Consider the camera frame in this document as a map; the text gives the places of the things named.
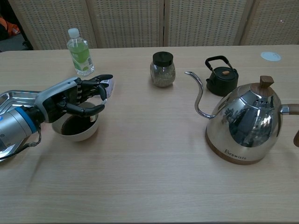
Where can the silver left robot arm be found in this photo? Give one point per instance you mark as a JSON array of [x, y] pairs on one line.
[[14, 128]]

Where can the small black teapot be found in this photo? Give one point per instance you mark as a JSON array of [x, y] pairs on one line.
[[222, 84]]

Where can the steel gooseneck kettle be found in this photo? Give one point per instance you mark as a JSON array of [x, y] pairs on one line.
[[245, 121]]

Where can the purple wrapped pack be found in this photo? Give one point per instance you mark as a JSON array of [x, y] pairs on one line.
[[111, 87]]

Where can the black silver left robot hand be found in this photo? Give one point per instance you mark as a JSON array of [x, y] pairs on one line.
[[58, 98]]

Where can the black tripod stand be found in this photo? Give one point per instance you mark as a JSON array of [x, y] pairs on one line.
[[26, 44]]

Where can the white round table cap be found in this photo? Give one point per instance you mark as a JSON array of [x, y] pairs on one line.
[[271, 56]]

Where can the woven folding screen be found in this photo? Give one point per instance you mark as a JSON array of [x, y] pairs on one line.
[[128, 23]]

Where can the orange object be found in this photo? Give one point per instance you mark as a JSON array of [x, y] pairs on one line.
[[10, 26]]

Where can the white bowl with dark liquid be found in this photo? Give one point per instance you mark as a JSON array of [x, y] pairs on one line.
[[79, 134]]

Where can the glass jar black lid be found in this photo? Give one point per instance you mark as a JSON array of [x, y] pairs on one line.
[[162, 72]]

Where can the green label water bottle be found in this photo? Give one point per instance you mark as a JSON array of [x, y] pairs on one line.
[[80, 56]]

